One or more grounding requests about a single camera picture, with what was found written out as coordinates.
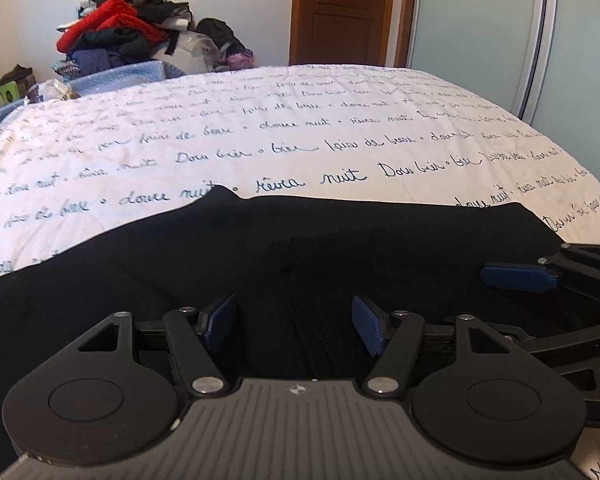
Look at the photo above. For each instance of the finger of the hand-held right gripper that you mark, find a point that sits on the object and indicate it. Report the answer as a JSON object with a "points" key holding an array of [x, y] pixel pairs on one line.
{"points": [[517, 277], [570, 337]]}

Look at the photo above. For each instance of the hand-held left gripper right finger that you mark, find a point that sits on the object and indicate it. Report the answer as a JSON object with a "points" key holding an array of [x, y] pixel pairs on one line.
{"points": [[370, 325]]}

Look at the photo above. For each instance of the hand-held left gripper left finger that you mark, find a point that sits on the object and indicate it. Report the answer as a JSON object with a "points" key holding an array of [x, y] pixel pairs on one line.
{"points": [[219, 320]]}

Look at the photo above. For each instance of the black pants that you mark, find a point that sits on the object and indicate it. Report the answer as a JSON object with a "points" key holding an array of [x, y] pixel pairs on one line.
{"points": [[280, 260]]}

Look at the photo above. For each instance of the bed with script-print sheet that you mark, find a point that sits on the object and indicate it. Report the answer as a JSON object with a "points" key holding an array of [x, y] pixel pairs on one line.
{"points": [[330, 110]]}

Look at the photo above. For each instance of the frosted glass wardrobe door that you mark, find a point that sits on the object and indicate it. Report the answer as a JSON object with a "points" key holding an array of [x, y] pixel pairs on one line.
{"points": [[475, 25], [585, 50]]}

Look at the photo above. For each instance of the clear plastic bag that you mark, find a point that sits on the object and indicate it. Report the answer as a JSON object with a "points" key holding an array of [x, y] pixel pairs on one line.
{"points": [[195, 52]]}

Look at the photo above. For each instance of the green plastic container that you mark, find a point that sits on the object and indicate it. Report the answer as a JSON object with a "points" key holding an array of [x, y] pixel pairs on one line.
{"points": [[9, 92]]}

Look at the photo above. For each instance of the brown wooden door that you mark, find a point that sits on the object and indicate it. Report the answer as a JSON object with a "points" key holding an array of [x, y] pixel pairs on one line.
{"points": [[350, 15]]}

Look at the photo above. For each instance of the pile of clothes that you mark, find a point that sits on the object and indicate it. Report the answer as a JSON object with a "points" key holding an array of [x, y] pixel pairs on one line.
{"points": [[115, 25]]}

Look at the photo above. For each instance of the dark bag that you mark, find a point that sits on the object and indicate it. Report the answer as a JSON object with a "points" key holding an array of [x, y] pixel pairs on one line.
{"points": [[15, 74]]}

